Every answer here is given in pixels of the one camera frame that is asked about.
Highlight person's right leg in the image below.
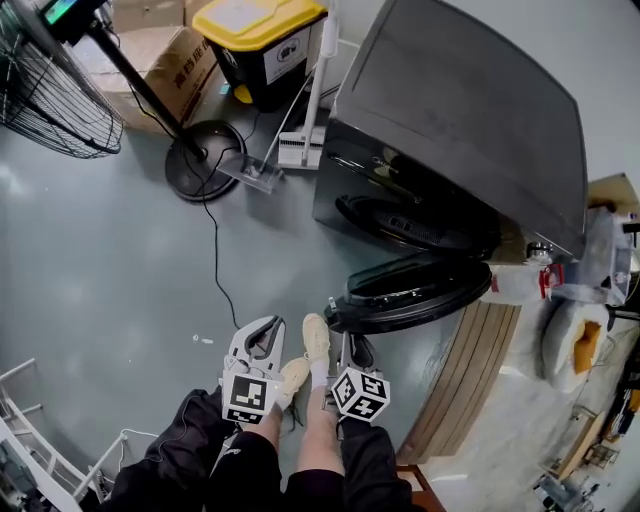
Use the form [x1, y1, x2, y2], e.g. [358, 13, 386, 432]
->
[294, 358, 347, 477]

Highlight plastic-wrapped grey cabinet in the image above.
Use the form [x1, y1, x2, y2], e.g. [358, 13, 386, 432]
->
[578, 203, 634, 307]

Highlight small wooden bench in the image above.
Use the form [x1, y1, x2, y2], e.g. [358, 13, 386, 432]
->
[553, 409, 609, 482]

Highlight person's leg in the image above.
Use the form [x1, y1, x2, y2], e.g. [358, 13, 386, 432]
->
[294, 358, 347, 477]
[238, 399, 287, 452]

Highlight white stick vacuum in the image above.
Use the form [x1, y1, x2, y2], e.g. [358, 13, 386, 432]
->
[276, 0, 342, 172]

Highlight wooden slatted platform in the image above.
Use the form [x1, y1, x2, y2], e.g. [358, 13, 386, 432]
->
[396, 299, 524, 464]

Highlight person's black shorts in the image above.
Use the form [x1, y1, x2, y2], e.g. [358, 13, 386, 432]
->
[199, 430, 347, 512]

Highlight white metal rack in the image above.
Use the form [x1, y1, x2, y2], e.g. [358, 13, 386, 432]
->
[0, 356, 132, 512]

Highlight printed cardboard box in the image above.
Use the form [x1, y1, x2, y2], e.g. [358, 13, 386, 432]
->
[92, 24, 222, 137]

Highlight plain cardboard box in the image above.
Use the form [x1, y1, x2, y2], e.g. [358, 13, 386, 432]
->
[109, 0, 201, 34]

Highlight black plastic oval lid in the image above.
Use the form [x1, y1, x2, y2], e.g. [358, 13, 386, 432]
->
[323, 249, 494, 336]

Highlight white dustpan and broom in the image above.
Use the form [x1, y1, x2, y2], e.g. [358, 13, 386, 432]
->
[216, 64, 317, 196]

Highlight brown wooden furniture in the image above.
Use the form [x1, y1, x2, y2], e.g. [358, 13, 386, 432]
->
[394, 463, 447, 512]

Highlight black washing machine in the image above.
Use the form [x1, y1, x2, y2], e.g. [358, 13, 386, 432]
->
[311, 0, 589, 264]

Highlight white beanbag chair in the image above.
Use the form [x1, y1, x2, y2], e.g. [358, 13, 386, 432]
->
[541, 298, 619, 394]

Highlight large black pedestal fan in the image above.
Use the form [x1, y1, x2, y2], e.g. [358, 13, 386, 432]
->
[0, 0, 247, 204]

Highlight person's left forearm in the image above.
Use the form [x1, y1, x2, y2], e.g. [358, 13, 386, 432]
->
[97, 387, 237, 512]

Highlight cream sneaker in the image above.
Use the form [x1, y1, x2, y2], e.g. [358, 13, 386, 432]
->
[301, 312, 333, 367]
[276, 356, 312, 412]

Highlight brown wooden board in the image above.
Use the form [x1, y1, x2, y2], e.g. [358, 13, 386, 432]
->
[586, 172, 640, 212]

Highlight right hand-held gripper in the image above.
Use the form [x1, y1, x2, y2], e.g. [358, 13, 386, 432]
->
[327, 333, 391, 424]

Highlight clear water jug red handle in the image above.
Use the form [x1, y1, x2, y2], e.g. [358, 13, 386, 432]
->
[491, 263, 567, 307]

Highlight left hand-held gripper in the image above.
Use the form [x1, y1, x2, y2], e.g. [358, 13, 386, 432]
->
[221, 315, 287, 426]

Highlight person's right forearm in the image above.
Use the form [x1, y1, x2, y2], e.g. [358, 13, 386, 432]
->
[339, 417, 414, 512]

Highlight black fan power cable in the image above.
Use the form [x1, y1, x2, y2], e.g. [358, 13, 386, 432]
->
[198, 144, 242, 331]

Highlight person's left leg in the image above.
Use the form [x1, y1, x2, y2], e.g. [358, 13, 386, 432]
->
[238, 399, 287, 452]

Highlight black bin with yellow lid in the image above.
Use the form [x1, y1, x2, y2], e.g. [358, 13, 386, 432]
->
[191, 0, 329, 114]

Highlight orange cushion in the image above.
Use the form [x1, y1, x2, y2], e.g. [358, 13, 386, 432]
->
[573, 319, 604, 377]

